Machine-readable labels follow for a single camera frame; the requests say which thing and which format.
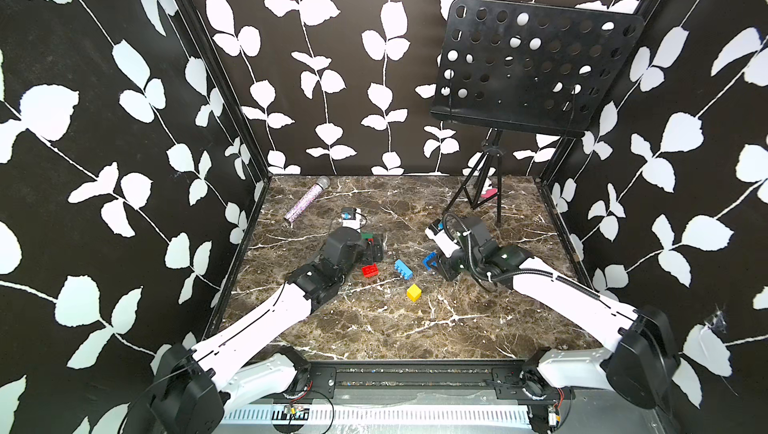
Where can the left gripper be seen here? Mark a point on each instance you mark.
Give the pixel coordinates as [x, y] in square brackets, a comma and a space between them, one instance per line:
[367, 256]

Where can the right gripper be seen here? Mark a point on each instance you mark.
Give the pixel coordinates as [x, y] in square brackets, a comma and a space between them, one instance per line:
[442, 260]

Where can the blue square lego brick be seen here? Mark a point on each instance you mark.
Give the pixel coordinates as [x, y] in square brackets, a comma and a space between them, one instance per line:
[430, 262]

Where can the yellow lego brick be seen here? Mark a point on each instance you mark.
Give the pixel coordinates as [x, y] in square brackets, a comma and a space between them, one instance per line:
[414, 293]

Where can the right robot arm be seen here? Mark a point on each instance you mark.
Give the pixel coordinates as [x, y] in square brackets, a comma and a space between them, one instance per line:
[637, 356]

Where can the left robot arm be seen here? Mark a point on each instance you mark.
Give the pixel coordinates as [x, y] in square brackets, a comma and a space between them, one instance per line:
[195, 387]

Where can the light blue long lego brick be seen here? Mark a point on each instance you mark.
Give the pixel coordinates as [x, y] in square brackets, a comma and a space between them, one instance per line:
[403, 270]

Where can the pink object behind stand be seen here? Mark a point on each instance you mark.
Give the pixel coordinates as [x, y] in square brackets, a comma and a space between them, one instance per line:
[489, 193]

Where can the purple glitter microphone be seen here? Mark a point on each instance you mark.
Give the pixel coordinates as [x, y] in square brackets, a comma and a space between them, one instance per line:
[307, 198]

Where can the black perforated music stand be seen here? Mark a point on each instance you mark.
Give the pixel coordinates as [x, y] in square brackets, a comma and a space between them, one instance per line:
[510, 66]

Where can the black mounting rail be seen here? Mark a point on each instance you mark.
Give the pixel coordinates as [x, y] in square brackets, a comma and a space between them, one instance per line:
[504, 378]

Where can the white slotted cable duct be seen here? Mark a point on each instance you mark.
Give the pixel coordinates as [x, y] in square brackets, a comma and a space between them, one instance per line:
[323, 415]

